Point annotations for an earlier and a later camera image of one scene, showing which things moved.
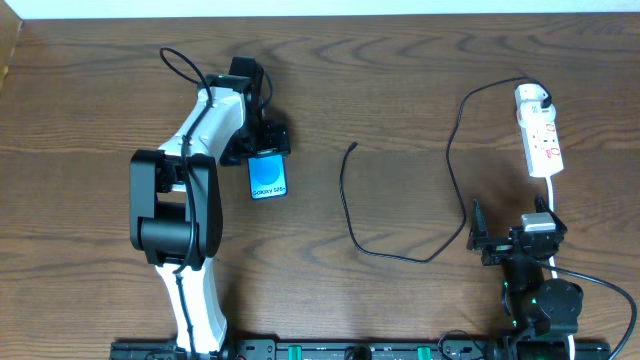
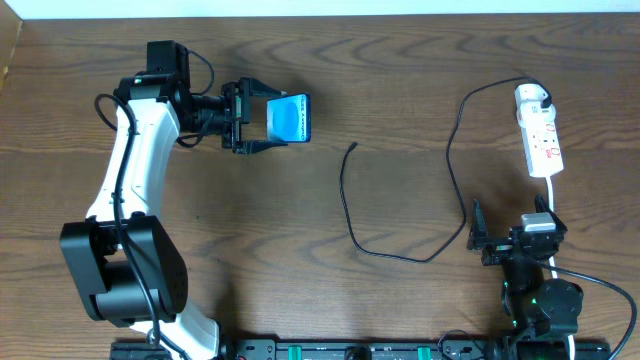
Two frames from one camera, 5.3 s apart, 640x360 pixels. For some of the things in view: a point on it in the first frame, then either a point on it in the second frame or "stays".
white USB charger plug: [528, 105] stays
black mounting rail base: [355, 350] stays
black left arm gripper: [270, 147] to [236, 115]
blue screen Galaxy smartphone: [267, 176] to [288, 119]
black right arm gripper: [507, 243] stays
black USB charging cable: [547, 97] stays
